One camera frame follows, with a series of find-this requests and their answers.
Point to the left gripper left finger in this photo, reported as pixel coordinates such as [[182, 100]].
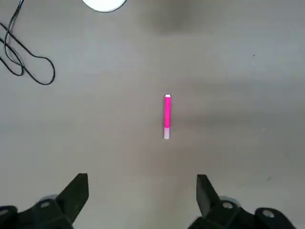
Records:
[[71, 200]]

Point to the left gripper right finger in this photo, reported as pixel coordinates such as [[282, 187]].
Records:
[[209, 205]]

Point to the pink highlighter pen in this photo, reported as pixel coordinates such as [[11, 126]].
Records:
[[167, 112]]

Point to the white desk lamp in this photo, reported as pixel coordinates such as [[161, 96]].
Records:
[[104, 4]]

